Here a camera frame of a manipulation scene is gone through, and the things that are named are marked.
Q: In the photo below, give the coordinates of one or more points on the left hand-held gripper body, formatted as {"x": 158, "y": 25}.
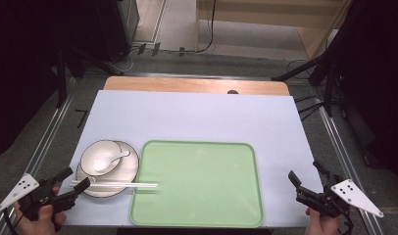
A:
{"x": 43, "y": 196}

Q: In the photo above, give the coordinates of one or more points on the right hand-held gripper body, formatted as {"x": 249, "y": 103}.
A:
{"x": 331, "y": 200}

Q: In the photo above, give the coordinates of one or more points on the white chopstick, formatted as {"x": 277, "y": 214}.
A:
{"x": 122, "y": 186}
{"x": 122, "y": 183}

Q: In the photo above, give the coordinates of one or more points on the person's right hand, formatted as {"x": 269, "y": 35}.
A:
{"x": 321, "y": 225}

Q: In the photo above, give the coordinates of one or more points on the person's left hand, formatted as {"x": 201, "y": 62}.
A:
{"x": 43, "y": 223}

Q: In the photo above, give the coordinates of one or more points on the white ceramic spoon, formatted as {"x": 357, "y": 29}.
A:
{"x": 102, "y": 164}

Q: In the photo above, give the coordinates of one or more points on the white dark-rimmed bowl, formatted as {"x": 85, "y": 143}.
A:
{"x": 100, "y": 156}

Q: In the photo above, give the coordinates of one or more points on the white dark-rimmed plate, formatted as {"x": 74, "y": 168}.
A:
{"x": 128, "y": 168}

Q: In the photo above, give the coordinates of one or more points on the green plastic tray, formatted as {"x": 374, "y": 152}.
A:
{"x": 200, "y": 186}

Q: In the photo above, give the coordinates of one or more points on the black tripod stand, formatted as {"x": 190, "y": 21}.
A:
{"x": 321, "y": 70}

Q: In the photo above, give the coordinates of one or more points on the pale table cover sheet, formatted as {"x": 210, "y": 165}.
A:
{"x": 200, "y": 117}

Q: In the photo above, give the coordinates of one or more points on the black cabinet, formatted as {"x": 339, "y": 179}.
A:
{"x": 118, "y": 29}

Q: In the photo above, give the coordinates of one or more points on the wooden shelf unit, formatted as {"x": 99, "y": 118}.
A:
{"x": 262, "y": 13}

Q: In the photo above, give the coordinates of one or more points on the aluminium floor rail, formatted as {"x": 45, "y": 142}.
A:
{"x": 347, "y": 163}
{"x": 40, "y": 150}

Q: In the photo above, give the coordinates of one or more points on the black floor bracket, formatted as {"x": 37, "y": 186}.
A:
{"x": 141, "y": 48}
{"x": 156, "y": 48}
{"x": 181, "y": 51}

